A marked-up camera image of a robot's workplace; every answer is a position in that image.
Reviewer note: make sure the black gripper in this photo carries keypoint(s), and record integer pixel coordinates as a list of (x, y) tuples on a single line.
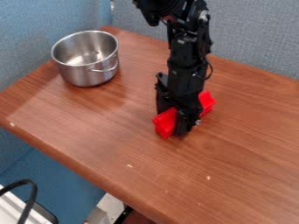
[(179, 86)]

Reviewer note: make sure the red plastic block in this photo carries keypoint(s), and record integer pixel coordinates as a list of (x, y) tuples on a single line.
[(164, 120)]

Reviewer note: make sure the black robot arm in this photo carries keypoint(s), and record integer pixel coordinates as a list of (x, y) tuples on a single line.
[(187, 19)]

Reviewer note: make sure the metal pot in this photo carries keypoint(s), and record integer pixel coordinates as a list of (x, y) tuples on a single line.
[(85, 57)]

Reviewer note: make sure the white box bottom left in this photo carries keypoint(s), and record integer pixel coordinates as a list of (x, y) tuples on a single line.
[(12, 207)]

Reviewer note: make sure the white table leg bracket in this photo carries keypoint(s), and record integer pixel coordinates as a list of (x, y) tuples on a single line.
[(105, 211)]

